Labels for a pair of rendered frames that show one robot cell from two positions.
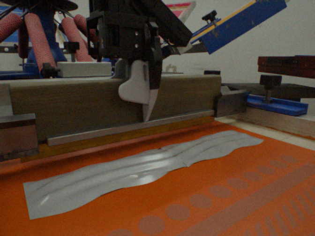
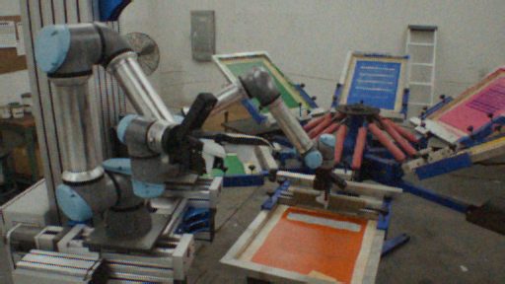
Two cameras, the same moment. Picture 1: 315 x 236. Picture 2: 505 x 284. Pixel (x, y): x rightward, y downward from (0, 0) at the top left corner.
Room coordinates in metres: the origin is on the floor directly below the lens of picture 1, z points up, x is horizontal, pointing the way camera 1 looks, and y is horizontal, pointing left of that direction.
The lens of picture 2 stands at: (-0.95, -1.30, 1.93)
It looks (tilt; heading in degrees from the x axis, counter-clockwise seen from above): 18 degrees down; 57
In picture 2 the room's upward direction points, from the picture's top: straight up
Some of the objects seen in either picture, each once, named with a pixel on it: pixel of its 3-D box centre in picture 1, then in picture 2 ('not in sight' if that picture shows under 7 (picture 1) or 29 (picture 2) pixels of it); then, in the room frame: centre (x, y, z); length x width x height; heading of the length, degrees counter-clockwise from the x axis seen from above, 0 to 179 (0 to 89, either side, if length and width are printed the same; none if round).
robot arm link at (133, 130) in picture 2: not in sight; (143, 133); (-0.67, -0.40, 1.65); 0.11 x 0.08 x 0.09; 114
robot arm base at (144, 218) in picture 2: not in sight; (127, 213); (-0.65, -0.11, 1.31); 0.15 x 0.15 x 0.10
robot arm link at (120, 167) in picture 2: not in sight; (121, 180); (-0.66, -0.11, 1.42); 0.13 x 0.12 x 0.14; 24
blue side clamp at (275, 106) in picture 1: (234, 107); (384, 218); (0.54, -0.19, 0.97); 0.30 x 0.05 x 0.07; 35
